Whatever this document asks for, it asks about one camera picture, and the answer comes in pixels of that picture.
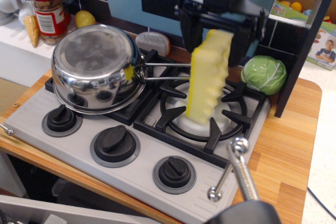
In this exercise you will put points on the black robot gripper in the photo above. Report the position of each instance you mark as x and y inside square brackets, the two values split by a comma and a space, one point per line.
[245, 22]

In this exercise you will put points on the yellow wavy sponge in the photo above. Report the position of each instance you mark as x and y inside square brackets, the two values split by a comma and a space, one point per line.
[209, 70]

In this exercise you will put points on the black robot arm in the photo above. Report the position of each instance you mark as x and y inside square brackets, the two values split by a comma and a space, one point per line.
[220, 6]

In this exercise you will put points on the stainless steel pot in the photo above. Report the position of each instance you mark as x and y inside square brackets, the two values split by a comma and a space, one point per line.
[99, 69]

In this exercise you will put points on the green toy cabbage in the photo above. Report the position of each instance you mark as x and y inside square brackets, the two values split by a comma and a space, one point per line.
[264, 74]

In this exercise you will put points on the cardboard box of toys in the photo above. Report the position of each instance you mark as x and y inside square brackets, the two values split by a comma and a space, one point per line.
[322, 52]

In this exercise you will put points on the black right burner grate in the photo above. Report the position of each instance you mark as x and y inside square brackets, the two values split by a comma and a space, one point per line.
[241, 112]

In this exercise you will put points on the yellow toy lemon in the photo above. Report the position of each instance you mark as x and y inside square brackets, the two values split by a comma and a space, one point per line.
[84, 18]

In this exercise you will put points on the wooden counter board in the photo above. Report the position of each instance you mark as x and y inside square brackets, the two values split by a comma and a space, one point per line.
[280, 162]

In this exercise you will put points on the grey toy stove top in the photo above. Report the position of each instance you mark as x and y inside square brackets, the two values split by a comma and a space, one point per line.
[149, 150]

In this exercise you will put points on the black right stove knob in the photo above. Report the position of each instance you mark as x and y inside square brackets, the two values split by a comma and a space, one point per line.
[174, 175]

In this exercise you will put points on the black stove knob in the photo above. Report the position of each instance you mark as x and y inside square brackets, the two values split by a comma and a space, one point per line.
[61, 122]
[115, 147]
[174, 175]

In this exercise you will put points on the black middle stove knob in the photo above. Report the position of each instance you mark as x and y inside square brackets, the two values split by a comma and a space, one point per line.
[115, 147]

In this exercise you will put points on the red lid spice jar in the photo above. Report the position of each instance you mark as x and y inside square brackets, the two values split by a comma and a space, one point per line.
[52, 20]

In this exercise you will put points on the black left stove knob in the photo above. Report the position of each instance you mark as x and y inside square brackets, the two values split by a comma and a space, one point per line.
[61, 122]

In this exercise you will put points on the toy ice cream cone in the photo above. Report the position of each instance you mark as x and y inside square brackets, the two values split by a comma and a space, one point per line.
[32, 29]

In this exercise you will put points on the grey toy faucet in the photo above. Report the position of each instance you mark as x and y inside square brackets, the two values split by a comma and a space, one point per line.
[8, 8]

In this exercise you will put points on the black vertical post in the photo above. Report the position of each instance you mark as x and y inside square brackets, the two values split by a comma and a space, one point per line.
[311, 28]

